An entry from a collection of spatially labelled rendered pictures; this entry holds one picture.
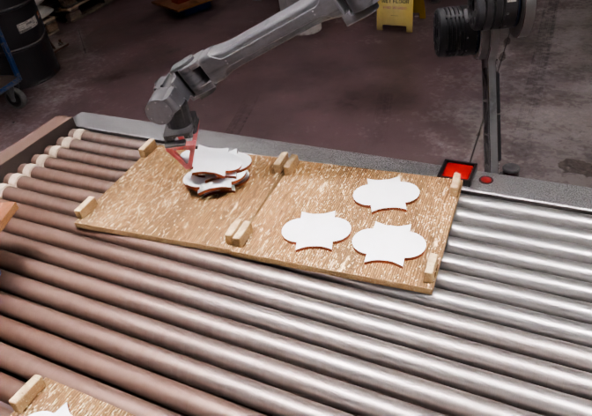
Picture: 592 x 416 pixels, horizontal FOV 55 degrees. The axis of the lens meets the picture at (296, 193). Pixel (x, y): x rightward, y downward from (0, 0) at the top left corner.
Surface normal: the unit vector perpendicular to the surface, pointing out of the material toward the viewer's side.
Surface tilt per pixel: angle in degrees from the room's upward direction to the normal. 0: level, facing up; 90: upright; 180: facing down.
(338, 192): 0
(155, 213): 0
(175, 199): 0
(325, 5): 93
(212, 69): 93
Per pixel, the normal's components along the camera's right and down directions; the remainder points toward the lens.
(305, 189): -0.11, -0.80
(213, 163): 0.15, -0.81
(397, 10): -0.47, 0.39
